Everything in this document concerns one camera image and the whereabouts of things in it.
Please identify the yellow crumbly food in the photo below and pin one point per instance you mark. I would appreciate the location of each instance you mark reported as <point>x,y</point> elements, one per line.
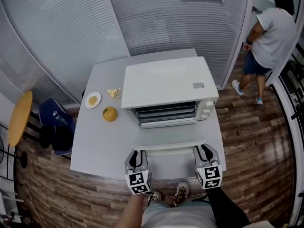
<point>93,100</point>

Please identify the white rectangular table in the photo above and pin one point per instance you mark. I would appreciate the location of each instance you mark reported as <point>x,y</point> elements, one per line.
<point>99,139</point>

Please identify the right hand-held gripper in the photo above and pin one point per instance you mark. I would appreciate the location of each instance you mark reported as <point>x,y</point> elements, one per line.
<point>210,176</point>

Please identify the person's light shirt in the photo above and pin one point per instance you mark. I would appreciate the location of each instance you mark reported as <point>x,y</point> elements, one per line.
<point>180,216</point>

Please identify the small white plate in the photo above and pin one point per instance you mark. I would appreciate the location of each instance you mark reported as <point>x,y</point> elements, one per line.
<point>88,103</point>

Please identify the black metal stand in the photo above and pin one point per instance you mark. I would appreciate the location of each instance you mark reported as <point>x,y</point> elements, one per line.
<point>24,159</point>

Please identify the white glass oven door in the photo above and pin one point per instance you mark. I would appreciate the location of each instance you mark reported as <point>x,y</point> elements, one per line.
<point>169,135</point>

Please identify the yellow round fruit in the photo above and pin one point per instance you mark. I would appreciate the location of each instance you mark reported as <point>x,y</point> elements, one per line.
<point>109,115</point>

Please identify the person's right forearm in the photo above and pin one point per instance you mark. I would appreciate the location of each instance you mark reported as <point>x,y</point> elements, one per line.
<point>225,208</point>

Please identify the person's left shoe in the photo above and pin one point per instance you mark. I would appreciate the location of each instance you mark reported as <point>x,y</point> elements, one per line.
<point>154,198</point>

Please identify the black metal railing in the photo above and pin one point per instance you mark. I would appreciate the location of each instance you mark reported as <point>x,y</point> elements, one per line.
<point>294,115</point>

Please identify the person's left forearm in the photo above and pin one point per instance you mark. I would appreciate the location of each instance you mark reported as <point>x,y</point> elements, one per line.
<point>133,210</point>

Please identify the person's shoe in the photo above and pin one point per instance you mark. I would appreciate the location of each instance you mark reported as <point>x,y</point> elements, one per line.
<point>181,193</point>
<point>154,198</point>

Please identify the triangular cake slice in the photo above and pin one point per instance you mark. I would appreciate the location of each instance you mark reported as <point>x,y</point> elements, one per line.
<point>114,93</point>

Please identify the white toaster oven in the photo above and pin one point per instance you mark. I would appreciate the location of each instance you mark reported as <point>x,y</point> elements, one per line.
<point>166,82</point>

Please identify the clear water bottle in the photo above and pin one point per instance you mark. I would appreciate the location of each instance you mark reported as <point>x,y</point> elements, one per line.
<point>59,118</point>

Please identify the person's right shoe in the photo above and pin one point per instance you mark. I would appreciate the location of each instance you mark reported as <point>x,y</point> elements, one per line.
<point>181,193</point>

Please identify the blue plastic chair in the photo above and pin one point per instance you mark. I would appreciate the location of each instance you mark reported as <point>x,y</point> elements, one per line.
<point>47,108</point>

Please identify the round yellow table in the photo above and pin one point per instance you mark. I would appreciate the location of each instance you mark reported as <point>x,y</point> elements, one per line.
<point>20,117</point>

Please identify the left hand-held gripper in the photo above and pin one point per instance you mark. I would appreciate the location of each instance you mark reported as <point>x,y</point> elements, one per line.
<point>140,180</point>

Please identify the black cloth bag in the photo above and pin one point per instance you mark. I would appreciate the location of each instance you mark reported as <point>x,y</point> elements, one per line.
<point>55,138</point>

